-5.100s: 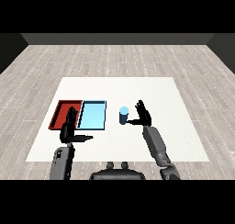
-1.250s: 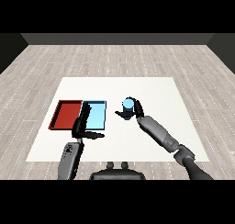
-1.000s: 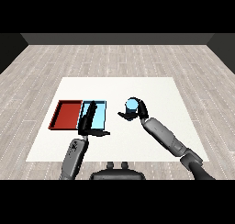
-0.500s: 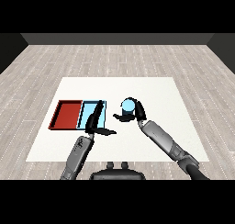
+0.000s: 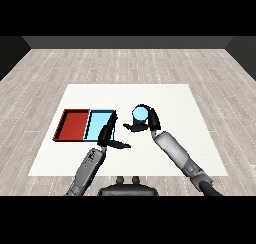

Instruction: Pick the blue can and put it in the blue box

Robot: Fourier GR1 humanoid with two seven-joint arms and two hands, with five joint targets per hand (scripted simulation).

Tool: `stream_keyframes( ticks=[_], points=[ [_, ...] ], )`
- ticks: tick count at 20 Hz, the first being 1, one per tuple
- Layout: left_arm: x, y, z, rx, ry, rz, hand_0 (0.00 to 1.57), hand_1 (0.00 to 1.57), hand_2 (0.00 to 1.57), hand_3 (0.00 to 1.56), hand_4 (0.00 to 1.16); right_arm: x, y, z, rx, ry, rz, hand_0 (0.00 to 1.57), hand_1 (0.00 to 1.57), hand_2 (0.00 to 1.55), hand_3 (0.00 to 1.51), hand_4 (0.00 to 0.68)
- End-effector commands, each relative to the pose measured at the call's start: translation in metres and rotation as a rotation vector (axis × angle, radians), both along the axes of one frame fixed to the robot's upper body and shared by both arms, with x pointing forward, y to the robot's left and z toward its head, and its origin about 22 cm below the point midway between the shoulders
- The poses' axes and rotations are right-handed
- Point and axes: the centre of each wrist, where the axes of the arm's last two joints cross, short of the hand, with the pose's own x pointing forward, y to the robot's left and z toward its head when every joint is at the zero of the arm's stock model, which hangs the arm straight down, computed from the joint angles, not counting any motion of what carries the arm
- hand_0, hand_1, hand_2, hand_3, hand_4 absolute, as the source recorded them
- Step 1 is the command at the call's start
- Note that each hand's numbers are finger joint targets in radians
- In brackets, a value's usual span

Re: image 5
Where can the light blue shallow open box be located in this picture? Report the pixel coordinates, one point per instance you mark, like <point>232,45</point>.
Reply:
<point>98,123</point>

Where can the dark grey robot body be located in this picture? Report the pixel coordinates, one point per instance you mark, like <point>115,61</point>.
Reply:
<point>128,189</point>

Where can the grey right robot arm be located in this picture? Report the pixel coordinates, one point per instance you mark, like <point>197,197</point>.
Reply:
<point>180,156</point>

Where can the red shallow open box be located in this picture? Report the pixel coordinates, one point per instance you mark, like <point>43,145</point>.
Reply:
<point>74,125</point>

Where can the small blue can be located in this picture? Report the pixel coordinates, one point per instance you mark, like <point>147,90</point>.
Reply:
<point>140,115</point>

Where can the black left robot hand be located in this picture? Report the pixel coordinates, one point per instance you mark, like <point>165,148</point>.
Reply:
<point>106,134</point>

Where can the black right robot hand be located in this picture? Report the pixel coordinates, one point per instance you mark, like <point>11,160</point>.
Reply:
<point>154,118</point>

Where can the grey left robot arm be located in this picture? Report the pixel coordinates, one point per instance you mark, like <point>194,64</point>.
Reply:
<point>86,170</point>

